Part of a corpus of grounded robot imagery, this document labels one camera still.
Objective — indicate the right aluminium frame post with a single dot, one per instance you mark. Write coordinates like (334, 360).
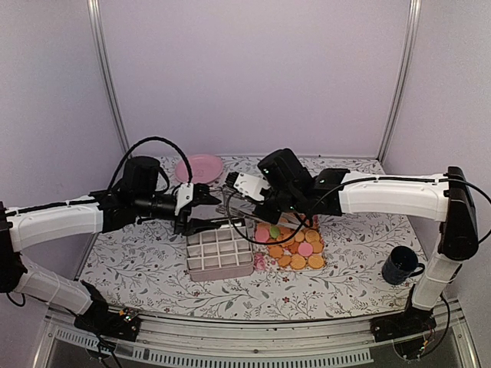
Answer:
(410, 39)

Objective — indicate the silver tin lid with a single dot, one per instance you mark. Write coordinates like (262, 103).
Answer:
(221, 194)

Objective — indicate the left aluminium frame post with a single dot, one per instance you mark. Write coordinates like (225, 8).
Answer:
(95, 18)

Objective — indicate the floral cookie tray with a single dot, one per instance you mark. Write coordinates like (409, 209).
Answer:
(281, 253)

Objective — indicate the dark blue mug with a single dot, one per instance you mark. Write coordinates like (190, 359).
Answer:
(402, 263)

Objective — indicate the metal tongs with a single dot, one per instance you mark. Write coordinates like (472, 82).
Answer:
(285, 222)

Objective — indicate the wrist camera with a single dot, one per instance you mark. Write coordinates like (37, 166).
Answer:
(248, 186)
(184, 196)

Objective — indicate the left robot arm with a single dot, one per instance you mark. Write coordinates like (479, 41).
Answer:
(134, 198)

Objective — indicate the pink divided cookie tin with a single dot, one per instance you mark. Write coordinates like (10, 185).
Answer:
(220, 253)

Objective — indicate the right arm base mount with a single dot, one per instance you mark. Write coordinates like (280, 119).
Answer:
(403, 329)

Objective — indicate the aluminium frame post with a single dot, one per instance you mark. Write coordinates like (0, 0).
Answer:
(410, 39)
(95, 18)

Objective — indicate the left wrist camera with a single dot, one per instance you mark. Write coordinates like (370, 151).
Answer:
(184, 196)

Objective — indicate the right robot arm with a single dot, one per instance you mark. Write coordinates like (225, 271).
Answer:
(285, 185)

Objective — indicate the pink plate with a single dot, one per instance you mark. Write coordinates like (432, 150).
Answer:
(204, 167)

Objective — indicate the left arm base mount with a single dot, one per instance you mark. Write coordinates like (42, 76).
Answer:
(102, 322)

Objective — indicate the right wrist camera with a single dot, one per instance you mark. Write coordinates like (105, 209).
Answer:
(248, 186)

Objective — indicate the front aluminium rail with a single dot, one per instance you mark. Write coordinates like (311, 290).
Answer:
(167, 340)

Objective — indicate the green sandwich cookie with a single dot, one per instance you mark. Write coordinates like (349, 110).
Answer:
(274, 231)

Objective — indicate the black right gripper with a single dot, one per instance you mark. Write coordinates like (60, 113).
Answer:
(271, 218)

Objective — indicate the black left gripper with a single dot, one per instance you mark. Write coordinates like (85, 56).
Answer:
(196, 225)

